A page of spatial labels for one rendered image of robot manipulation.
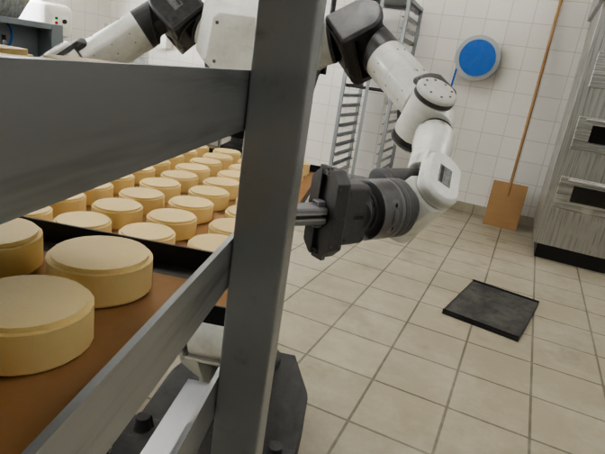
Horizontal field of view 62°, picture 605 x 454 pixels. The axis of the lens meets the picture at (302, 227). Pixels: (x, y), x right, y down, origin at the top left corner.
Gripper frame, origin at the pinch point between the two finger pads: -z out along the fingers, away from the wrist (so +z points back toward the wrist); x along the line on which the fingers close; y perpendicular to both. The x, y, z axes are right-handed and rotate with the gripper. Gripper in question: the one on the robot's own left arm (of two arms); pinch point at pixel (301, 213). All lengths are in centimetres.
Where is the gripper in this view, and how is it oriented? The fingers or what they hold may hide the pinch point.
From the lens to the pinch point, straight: 65.1
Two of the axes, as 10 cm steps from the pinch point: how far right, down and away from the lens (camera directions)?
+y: 5.9, 3.2, -7.4
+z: 8.0, -0.7, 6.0
